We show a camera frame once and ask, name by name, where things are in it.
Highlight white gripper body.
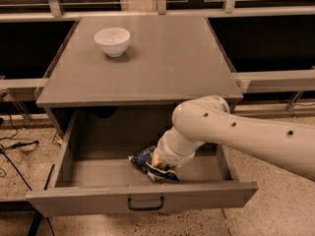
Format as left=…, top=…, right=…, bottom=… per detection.
left=152, top=147, right=195, bottom=167

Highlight blue chip bag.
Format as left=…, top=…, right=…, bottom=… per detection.
left=129, top=146, right=178, bottom=182

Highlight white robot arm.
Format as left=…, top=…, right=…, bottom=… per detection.
left=152, top=95, right=315, bottom=181

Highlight grey open top drawer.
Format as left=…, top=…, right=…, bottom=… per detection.
left=27, top=107, right=258, bottom=216

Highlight grey cabinet counter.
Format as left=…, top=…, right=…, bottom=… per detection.
left=36, top=16, right=242, bottom=109

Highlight white ceramic bowl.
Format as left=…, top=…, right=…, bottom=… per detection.
left=94, top=28, right=131, bottom=57

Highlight metal window railing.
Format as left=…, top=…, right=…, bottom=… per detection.
left=0, top=0, right=315, bottom=120

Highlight black drawer handle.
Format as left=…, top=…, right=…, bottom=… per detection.
left=127, top=197, right=164, bottom=211

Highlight black floor cable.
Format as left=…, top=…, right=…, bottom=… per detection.
left=0, top=113, right=57, bottom=236

